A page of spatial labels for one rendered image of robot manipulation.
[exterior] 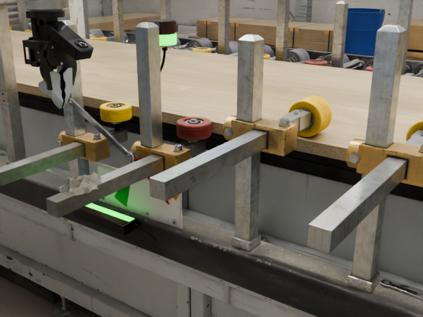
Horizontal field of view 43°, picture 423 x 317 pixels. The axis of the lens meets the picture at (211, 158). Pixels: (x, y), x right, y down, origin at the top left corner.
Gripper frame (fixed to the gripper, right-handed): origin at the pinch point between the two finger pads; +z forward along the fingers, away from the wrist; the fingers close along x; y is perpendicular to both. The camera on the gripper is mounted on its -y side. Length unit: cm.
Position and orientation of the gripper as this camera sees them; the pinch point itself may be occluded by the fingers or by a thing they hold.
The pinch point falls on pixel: (63, 103)
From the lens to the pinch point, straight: 125.5
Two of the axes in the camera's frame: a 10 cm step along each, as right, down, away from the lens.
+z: 0.0, 9.4, 3.4
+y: -8.2, -2.0, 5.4
